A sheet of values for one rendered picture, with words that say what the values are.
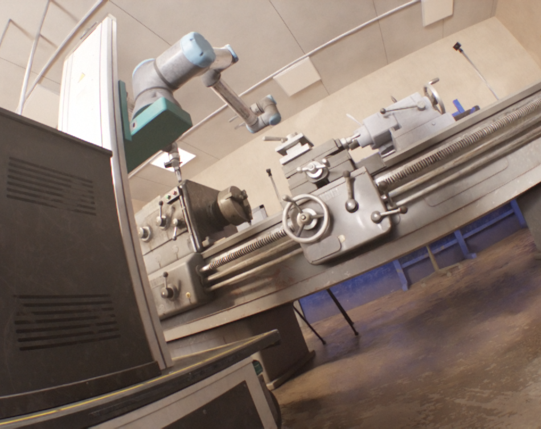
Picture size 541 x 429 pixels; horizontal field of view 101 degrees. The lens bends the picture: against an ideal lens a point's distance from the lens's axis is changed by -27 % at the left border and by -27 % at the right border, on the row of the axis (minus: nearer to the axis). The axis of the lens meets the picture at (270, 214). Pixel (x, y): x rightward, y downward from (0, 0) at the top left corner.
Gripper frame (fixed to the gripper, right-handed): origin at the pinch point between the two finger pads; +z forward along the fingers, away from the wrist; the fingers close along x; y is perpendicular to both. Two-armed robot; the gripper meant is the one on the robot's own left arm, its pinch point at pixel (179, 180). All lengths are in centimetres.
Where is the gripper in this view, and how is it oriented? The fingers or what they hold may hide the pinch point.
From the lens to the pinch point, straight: 227.2
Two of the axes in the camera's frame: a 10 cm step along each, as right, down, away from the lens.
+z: 3.3, 8.9, -3.0
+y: 9.4, -2.7, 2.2
